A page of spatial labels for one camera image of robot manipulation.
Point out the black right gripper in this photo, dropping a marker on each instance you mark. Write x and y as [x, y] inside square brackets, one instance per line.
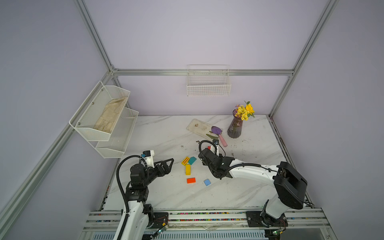
[219, 156]

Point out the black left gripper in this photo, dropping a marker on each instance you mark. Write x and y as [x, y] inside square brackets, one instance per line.
[165, 169]

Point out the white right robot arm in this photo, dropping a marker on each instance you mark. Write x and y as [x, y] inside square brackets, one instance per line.
[289, 184]

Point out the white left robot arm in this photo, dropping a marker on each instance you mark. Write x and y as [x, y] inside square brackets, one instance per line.
[138, 221]

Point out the light blue wood block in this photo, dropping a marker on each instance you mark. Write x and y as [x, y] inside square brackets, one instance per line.
[207, 182]

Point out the yellow red striped block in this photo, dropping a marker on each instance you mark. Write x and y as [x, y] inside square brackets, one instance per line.
[185, 161]

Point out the yellow wood block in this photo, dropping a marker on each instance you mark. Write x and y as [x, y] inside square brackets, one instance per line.
[188, 170]

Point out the teal wood block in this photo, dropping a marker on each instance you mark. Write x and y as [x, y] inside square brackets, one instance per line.
[192, 160]

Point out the red orange flat block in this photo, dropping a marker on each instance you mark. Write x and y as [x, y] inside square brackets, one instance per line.
[191, 180]

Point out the purple glass vase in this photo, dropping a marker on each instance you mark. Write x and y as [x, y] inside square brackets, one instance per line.
[235, 129]

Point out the beige dirty cloth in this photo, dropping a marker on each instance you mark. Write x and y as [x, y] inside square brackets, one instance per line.
[202, 129]

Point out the white mesh lower shelf basket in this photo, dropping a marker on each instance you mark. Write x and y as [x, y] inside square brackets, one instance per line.
[116, 146]

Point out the white mesh shelf basket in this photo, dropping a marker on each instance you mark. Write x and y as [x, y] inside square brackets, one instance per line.
[116, 146]
[85, 118]

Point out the yellow flower bouquet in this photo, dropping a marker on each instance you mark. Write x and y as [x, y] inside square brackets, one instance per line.
[244, 112]

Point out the beige glove in basket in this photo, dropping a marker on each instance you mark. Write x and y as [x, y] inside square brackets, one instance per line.
[107, 121]

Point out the white mesh upper shelf basket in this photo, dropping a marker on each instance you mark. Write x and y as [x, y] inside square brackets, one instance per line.
[85, 118]

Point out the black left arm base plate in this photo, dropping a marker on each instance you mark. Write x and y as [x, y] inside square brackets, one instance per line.
[158, 220]

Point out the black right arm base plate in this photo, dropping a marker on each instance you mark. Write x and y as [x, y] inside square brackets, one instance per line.
[259, 219]

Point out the white wire wall basket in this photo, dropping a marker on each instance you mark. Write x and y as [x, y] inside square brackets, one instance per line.
[208, 80]

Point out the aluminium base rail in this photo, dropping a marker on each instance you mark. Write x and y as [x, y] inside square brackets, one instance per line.
[307, 218]

